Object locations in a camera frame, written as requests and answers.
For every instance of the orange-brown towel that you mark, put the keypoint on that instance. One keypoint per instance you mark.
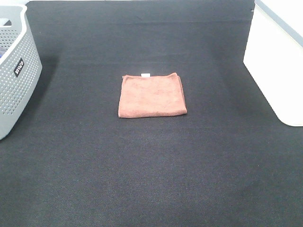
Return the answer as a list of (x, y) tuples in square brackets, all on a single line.
[(154, 96)]

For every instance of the black fabric table mat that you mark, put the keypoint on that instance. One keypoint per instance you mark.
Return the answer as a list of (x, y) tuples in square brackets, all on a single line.
[(70, 161)]

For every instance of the white storage box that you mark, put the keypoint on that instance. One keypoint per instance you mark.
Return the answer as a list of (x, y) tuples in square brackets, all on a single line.
[(274, 56)]

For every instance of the grey perforated laundry basket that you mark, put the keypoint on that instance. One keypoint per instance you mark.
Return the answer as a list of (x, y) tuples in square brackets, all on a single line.
[(20, 66)]

